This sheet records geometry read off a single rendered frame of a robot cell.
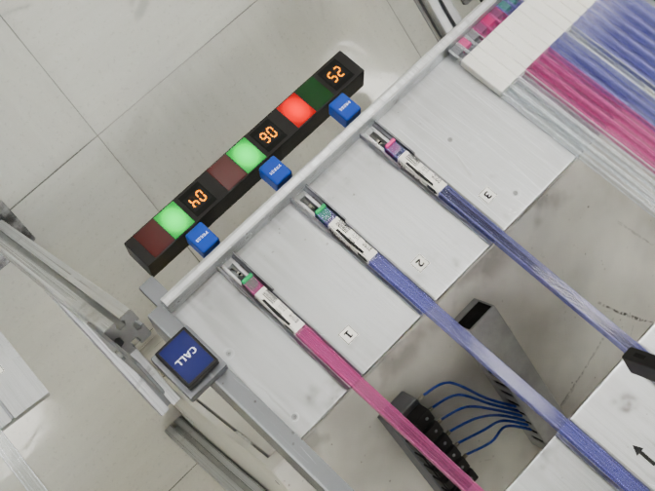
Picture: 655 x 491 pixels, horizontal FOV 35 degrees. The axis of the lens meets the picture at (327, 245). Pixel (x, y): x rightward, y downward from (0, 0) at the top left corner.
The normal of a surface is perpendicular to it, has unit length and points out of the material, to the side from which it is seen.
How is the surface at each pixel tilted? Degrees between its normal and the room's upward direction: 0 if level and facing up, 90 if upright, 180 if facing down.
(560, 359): 0
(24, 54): 0
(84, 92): 0
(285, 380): 45
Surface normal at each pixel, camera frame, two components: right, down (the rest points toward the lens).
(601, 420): -0.01, -0.38
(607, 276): 0.50, 0.18
